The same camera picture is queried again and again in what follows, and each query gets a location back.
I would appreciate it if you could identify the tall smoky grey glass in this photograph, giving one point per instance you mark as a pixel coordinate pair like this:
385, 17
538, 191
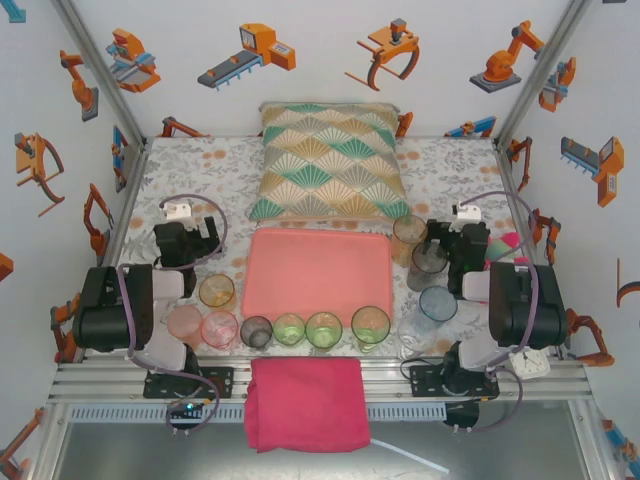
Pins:
425, 262

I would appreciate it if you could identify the tall amber glass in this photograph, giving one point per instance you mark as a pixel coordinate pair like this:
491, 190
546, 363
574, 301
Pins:
407, 235

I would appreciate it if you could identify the short amber glass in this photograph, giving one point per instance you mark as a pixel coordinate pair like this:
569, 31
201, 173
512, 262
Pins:
216, 291

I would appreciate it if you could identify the tall blue glass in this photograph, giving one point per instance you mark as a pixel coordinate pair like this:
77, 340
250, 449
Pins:
437, 302

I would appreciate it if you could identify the short frosted pink glass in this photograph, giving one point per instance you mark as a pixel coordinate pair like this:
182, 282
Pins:
184, 322

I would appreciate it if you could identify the short clear pink glass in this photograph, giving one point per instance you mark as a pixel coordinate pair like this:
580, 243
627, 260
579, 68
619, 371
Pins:
219, 329

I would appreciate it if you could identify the tall clear glass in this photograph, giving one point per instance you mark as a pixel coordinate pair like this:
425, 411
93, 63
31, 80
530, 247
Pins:
415, 332

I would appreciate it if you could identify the short grey glass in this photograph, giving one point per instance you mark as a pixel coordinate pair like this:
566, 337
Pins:
256, 331

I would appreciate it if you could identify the tall green glass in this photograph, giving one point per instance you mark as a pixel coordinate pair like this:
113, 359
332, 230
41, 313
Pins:
370, 325

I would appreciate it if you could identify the short green glass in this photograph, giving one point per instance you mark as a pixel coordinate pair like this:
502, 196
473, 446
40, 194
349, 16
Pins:
324, 330
289, 330

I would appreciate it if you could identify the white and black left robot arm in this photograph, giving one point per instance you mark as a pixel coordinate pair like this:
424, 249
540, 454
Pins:
105, 310

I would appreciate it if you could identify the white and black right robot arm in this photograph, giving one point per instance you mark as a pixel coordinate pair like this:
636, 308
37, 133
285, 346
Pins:
520, 310

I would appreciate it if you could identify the pink plastic tray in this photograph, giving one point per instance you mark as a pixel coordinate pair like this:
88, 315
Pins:
315, 280

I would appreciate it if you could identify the pink and green plush toy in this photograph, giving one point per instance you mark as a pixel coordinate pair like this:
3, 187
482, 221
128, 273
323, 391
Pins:
505, 247

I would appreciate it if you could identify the floral table cover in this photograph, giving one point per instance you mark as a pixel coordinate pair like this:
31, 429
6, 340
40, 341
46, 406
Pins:
200, 170

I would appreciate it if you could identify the fan-patterned teal and gold pillow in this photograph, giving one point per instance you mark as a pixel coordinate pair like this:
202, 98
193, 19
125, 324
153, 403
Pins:
330, 165

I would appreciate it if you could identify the white alarm clock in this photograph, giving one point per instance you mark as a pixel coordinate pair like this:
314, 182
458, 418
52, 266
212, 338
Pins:
530, 364

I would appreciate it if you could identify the circuit board with green light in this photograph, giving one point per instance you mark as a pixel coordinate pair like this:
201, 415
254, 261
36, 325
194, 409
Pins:
187, 407

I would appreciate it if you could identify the magenta folded cloth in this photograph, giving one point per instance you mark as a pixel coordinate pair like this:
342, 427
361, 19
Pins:
307, 405

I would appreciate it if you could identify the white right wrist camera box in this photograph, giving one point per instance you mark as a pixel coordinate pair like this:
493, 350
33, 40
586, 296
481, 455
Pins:
467, 212

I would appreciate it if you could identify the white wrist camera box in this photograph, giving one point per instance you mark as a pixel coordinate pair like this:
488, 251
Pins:
178, 211
467, 212

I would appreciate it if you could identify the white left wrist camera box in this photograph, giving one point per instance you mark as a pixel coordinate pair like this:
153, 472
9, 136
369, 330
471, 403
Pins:
178, 211

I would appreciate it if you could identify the aluminium table edge rail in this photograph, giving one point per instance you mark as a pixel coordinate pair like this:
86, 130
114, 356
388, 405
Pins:
390, 385

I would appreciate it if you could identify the aluminium frame post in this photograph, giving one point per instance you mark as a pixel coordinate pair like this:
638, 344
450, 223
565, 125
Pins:
100, 70
542, 65

